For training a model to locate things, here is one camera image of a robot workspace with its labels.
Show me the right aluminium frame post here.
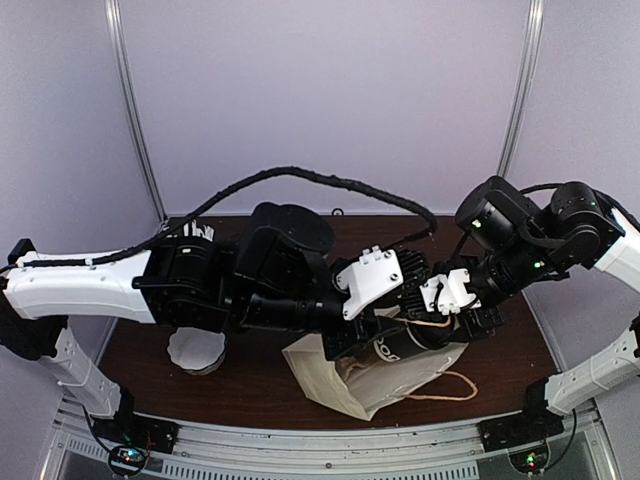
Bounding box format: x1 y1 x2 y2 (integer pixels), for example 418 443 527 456
497 0 545 177

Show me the aluminium frame post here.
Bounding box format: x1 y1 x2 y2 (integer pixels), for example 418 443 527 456
497 0 545 177
104 0 167 223

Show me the single black paper cup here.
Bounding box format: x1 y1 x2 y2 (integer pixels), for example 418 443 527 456
373 324 455 363

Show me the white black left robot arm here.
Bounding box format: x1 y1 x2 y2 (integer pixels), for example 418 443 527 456
1 202 403 444

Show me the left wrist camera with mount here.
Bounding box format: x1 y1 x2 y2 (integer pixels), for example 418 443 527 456
334 245 430 321

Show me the aluminium front rail base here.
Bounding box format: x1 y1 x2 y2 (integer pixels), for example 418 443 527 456
36 396 621 479

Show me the bundle of white wrapped straws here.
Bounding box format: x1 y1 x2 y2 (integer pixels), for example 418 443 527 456
182 220 215 242

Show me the left aluminium frame post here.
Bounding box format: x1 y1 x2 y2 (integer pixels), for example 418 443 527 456
104 0 167 223

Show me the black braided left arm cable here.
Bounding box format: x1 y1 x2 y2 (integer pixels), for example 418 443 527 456
19 167 439 266

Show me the cream paper bag with handles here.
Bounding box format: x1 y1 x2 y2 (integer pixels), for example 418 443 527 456
282 334 478 421

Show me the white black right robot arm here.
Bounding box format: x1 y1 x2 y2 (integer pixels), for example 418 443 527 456
455 176 639 442

